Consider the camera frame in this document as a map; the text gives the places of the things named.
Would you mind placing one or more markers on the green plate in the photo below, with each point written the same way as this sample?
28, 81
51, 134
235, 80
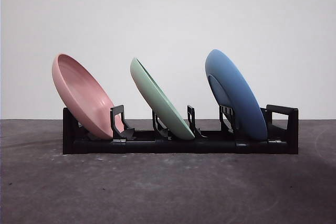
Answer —
155, 98

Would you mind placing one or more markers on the blue plate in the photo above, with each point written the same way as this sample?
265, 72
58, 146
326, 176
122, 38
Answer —
236, 90

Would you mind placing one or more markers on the pink plate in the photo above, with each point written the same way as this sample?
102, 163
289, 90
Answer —
78, 90

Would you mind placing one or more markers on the black dish rack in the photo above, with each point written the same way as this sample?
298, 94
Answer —
288, 129

